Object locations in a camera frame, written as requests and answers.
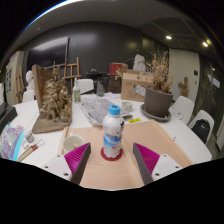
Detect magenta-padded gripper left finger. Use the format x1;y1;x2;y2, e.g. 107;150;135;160
42;142;92;186

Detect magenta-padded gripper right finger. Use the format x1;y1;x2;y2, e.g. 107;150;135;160
132;142;184;186

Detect white drink bottle blue cap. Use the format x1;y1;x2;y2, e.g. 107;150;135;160
102;104;125;159

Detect white ceramic cup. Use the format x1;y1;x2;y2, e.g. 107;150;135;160
62;134;86;155

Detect beige cloth table mat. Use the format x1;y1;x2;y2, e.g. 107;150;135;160
58;119;194;190

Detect flat round red coaster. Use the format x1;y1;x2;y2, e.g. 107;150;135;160
100;147;124;162

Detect grey round plant saucer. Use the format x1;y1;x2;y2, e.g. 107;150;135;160
139;103;172;123

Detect wooden paint brushes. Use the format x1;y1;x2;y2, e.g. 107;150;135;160
17;139;46;163

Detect small paint jar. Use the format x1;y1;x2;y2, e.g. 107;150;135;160
23;129;35;144

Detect grey printed newspaper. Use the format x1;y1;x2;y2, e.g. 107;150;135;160
79;96;134;127

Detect dry plant in grey pot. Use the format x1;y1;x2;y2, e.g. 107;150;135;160
143;49;174;118

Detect golden sculpture on wooden board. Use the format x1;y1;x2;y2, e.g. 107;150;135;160
31;64;74;134

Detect black backpack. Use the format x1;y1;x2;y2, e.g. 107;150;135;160
192;118;212;144

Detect white chair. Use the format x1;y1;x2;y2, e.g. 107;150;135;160
188;109;215;145
169;95;195;125
22;89;35;103
73;78;95;95

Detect small green-labelled spray bottle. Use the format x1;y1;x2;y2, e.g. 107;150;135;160
72;78;82;104

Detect cardboard box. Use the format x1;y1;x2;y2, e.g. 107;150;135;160
116;68;154;103

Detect wooden figure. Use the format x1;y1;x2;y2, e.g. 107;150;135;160
178;76;189;98

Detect black flat boxes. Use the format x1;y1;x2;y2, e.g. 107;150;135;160
0;101;18;133

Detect black round side table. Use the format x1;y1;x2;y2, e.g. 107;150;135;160
85;68;108;81

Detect wooden easel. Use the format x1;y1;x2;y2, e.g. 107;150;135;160
63;56;82;88

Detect white plaster bust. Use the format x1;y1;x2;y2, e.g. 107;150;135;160
25;69;34;91

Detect red box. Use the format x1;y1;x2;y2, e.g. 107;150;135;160
108;62;129;76

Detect white plaster figure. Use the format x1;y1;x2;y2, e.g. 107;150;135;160
133;54;147;72

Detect long ceiling light strip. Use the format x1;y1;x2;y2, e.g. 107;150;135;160
23;0;81;31

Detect dark wall screen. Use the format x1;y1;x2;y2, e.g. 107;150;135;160
26;36;70;71

